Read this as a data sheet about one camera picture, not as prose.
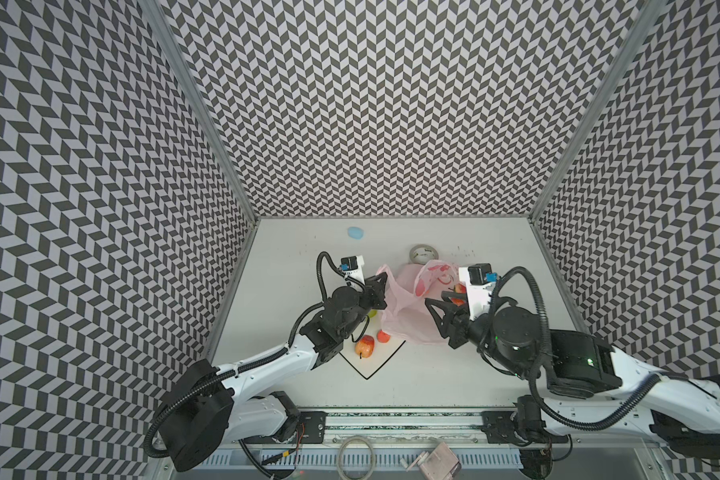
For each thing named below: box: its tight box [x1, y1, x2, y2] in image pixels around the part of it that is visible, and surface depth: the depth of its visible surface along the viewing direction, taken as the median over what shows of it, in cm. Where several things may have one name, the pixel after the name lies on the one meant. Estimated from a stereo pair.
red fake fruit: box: [354, 334, 375, 359], surface depth 83 cm
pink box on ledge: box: [419, 441, 462, 480], surface depth 66 cm
